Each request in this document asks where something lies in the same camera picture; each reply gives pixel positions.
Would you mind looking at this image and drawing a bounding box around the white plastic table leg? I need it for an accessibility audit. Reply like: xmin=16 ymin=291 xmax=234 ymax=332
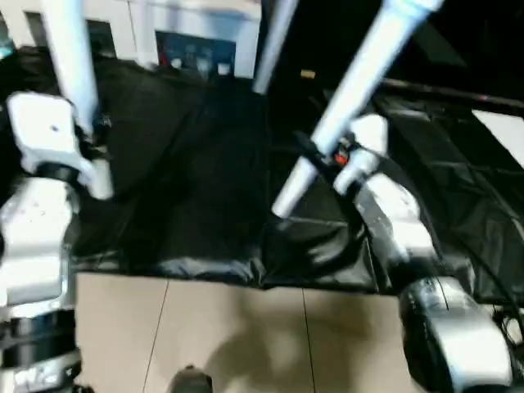
xmin=251 ymin=0 xmax=300 ymax=94
xmin=271 ymin=0 xmax=445 ymax=218
xmin=39 ymin=0 xmax=115 ymax=201

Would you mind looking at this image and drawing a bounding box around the black glossy mat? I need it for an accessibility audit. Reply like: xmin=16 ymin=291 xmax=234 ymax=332
xmin=0 ymin=47 xmax=524 ymax=306

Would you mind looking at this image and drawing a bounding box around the black television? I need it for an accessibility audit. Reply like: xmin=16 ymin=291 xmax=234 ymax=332
xmin=383 ymin=79 xmax=524 ymax=111

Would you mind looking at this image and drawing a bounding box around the white glass-door cabinet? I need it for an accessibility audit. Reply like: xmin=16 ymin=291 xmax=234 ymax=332
xmin=0 ymin=0 xmax=263 ymax=79

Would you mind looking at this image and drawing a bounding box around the white sideboard surface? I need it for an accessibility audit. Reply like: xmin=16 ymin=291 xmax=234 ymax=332
xmin=470 ymin=109 xmax=524 ymax=169

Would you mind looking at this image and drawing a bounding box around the grey robot foot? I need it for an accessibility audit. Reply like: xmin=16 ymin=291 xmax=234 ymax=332
xmin=169 ymin=365 xmax=214 ymax=393

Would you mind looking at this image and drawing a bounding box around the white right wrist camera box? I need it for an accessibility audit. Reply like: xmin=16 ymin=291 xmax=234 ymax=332
xmin=332 ymin=113 xmax=391 ymax=196

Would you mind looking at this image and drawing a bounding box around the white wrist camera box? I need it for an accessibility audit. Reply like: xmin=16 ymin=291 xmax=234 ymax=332
xmin=332 ymin=113 xmax=391 ymax=196
xmin=6 ymin=92 xmax=96 ymax=184

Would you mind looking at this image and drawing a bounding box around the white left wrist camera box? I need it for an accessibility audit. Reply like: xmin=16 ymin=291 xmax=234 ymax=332
xmin=6 ymin=92 xmax=96 ymax=184

